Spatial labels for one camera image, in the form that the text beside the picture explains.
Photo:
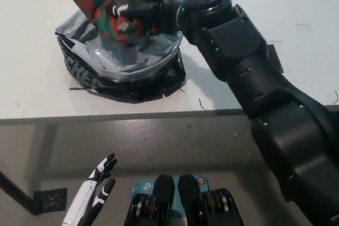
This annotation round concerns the black floor tape patch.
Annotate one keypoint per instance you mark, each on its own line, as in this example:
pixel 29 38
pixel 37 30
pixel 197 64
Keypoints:
pixel 50 199

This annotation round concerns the teal router box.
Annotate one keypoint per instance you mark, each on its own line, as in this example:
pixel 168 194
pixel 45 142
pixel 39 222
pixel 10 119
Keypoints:
pixel 140 187

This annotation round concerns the black robot body block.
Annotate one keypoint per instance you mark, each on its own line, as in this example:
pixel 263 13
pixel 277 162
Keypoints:
pixel 189 197
pixel 162 194

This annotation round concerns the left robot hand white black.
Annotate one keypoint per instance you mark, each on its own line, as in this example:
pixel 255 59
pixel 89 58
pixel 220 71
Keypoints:
pixel 84 197

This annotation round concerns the thin black tape strip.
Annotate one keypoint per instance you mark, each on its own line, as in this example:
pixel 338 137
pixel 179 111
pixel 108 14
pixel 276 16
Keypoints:
pixel 78 89

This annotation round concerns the left black robot body block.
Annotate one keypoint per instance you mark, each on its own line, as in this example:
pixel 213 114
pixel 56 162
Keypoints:
pixel 162 194

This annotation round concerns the black grey plastic bag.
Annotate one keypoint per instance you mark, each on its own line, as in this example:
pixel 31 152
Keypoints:
pixel 79 75

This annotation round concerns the right black robot body block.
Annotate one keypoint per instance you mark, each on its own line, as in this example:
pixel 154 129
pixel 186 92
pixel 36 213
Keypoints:
pixel 189 197

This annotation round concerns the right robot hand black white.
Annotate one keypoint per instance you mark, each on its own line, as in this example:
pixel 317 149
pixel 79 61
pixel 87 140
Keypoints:
pixel 159 11

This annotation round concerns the black table leg bar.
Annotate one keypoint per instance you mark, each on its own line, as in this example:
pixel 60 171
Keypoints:
pixel 16 190

